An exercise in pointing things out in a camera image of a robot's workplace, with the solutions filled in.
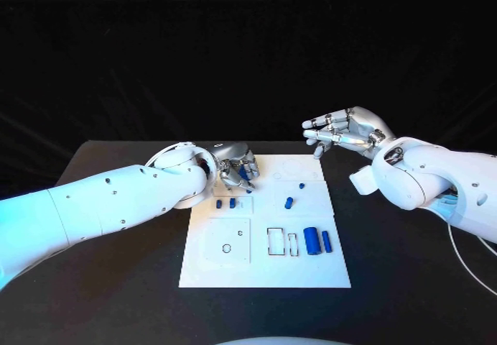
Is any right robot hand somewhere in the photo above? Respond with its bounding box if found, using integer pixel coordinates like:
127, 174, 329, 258
302, 106, 398, 160

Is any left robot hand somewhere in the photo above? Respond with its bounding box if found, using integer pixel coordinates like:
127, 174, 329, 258
205, 142, 261, 192

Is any white cable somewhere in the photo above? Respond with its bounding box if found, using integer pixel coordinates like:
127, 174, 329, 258
145, 142, 198, 167
447, 221, 497, 297

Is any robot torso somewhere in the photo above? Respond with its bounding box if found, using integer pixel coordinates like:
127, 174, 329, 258
215, 336, 353, 345

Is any large blue cylinder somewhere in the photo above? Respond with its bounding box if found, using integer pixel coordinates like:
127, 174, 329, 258
303, 226, 323, 256

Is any white task board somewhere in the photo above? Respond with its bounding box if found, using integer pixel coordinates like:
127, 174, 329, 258
179, 154, 352, 289

